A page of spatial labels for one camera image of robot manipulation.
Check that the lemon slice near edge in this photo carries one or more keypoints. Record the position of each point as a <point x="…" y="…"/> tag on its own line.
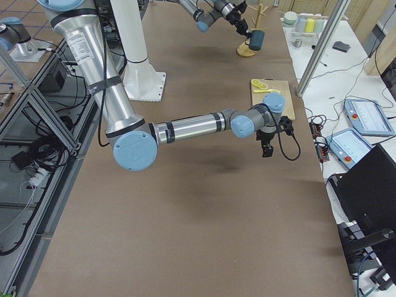
<point x="255" y="81"/>

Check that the third robot base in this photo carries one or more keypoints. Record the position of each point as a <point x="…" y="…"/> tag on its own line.
<point x="16" y="39"/>

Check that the black square pad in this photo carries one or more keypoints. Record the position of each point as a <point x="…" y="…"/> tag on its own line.
<point x="341" y="46"/>

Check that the white green bowl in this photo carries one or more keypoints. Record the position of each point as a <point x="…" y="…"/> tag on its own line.
<point x="290" y="17"/>

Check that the black monitor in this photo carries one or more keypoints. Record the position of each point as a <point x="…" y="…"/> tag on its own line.
<point x="367" y="195"/>

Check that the yellow cup on tray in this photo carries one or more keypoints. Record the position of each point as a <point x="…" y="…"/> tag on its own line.
<point x="310" y="23"/>

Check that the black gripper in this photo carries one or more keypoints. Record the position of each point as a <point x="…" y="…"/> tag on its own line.
<point x="265" y="136"/>
<point x="234" y="13"/>

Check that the grey cup on tray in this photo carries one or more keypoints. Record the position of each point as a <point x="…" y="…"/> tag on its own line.
<point x="300" y="24"/>

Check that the wooden cutting board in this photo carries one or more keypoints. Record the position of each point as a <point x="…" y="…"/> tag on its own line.
<point x="276" y="102"/>

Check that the far blue teach pendant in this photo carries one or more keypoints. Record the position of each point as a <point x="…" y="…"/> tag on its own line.
<point x="368" y="118"/>

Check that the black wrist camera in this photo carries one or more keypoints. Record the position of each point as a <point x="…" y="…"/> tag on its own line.
<point x="241" y="7"/>
<point x="286" y="125"/>

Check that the blue teach pendant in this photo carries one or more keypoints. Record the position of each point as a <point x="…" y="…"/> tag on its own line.
<point x="368" y="118"/>
<point x="349" y="146"/>

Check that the black box under frame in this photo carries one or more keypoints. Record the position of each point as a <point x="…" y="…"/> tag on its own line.
<point x="55" y="78"/>

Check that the light blue cup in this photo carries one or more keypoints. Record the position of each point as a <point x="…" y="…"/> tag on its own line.
<point x="318" y="26"/>

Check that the lemon slice far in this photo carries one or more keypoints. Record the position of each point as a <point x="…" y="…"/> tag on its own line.
<point x="263" y="86"/>

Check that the aluminium frame post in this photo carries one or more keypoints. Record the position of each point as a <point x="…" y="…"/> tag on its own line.
<point x="329" y="30"/>

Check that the small metal cup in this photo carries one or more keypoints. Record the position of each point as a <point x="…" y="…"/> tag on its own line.
<point x="298" y="43"/>

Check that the yellow plastic knife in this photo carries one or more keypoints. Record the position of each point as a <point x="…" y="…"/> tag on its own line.
<point x="263" y="91"/>

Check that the wooden cup storage rack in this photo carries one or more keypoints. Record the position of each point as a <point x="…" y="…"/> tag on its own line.
<point x="243" y="49"/>

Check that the near blue teach pendant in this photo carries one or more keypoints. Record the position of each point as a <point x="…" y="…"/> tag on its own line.
<point x="349" y="146"/>

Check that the black power strip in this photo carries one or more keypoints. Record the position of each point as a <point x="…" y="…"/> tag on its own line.
<point x="320" y="142"/>

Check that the dark blue cup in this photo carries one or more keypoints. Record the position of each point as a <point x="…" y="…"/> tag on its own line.
<point x="256" y="40"/>

